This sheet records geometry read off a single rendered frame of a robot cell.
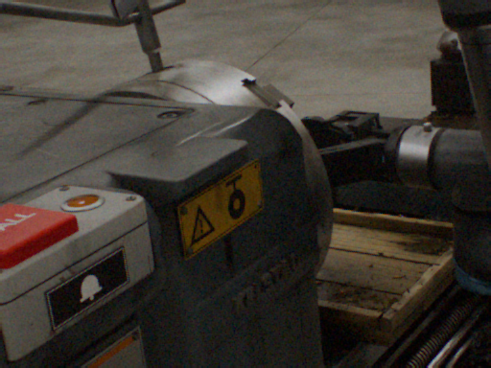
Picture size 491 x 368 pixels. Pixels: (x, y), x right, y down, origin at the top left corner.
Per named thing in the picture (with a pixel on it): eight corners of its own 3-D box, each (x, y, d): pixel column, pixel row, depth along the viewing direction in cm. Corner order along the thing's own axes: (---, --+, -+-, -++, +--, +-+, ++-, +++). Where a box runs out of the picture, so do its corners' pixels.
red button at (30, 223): (11, 284, 54) (3, 251, 53) (-59, 267, 57) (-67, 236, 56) (83, 242, 58) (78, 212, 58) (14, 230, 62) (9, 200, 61)
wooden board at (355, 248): (391, 348, 117) (389, 319, 115) (162, 297, 137) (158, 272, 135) (481, 252, 140) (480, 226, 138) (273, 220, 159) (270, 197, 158)
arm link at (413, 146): (428, 198, 113) (425, 133, 110) (392, 194, 116) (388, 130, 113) (454, 177, 119) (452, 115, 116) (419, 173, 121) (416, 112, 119)
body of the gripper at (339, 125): (343, 161, 129) (426, 171, 122) (310, 183, 123) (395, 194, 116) (339, 107, 126) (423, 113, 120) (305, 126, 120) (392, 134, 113)
